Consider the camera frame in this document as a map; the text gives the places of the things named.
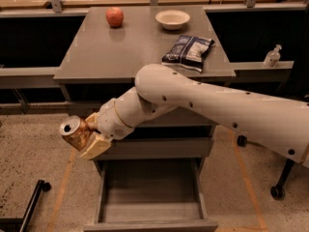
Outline grey bottom drawer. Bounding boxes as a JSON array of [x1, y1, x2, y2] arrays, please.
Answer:
[[83, 159, 218, 232]]

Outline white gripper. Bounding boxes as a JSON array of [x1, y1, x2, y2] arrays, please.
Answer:
[[80, 99, 134, 160]]

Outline black office chair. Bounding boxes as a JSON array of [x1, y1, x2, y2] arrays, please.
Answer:
[[237, 3, 309, 200]]

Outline clear sanitizer bottle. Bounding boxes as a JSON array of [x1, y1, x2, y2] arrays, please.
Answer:
[[264, 44, 282, 68]]

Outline red apple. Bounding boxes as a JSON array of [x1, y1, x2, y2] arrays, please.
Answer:
[[105, 7, 124, 27]]

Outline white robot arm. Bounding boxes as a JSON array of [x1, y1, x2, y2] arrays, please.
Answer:
[[81, 64, 309, 167]]

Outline orange soda can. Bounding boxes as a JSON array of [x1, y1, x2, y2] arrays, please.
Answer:
[[59, 115, 91, 151]]

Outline blue chip bag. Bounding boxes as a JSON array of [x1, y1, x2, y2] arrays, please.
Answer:
[[161, 35, 215, 73]]

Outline grey middle drawer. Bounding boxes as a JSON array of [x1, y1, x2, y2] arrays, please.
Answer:
[[93, 137, 213, 160]]

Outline grey drawer cabinet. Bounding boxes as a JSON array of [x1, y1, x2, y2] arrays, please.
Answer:
[[53, 5, 237, 176]]

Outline black wheeled stand base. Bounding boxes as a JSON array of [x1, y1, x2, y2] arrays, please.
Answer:
[[0, 180, 51, 232]]

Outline white bowl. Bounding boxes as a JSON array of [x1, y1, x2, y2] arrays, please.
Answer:
[[155, 10, 190, 30]]

